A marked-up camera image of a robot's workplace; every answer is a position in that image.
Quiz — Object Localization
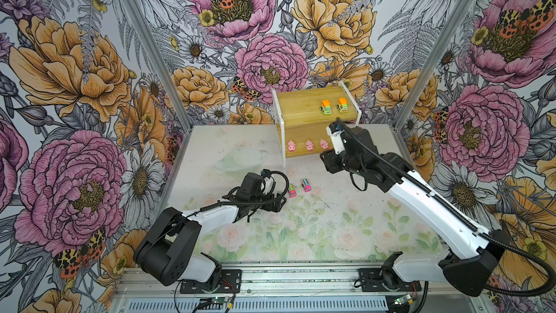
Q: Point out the pink pig toy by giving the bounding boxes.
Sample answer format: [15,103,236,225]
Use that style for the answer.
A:
[287,140,296,153]
[319,139,330,151]
[305,139,315,152]

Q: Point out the pink car green roof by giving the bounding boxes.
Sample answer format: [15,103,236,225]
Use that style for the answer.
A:
[288,184,297,198]

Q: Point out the orange car green base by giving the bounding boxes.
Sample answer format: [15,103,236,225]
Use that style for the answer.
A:
[337,97,348,113]
[320,99,332,115]

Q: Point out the pink car blue roof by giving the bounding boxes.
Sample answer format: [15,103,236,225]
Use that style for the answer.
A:
[302,178,312,193]

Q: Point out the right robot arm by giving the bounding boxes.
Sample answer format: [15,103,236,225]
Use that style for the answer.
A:
[320,119,505,297]

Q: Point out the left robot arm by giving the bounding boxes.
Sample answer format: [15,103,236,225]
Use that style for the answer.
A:
[133,169,290,291]

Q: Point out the two-tier bamboo shelf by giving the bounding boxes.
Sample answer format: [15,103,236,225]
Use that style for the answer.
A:
[272,81,362,166]

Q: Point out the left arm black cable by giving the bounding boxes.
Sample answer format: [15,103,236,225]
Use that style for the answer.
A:
[182,169,290,227]

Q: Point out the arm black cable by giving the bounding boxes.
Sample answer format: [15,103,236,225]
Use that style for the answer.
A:
[182,169,290,227]
[334,117,556,297]

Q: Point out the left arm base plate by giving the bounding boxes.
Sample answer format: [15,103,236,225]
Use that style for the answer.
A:
[179,270,243,294]

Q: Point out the aluminium front rail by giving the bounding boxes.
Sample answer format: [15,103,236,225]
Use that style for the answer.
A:
[110,262,494,312]

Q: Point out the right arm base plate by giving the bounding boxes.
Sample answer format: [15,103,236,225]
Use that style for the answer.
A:
[354,267,421,293]

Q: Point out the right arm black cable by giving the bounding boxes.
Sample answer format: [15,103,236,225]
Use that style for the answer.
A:
[334,117,556,297]

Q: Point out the right aluminium corner post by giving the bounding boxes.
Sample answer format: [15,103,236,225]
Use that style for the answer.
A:
[394,0,476,130]

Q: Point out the aluminium corner post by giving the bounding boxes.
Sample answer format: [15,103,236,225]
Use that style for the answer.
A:
[394,0,476,130]
[120,0,192,134]

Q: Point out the left aluminium corner post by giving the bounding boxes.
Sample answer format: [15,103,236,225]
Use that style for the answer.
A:
[120,0,192,134]

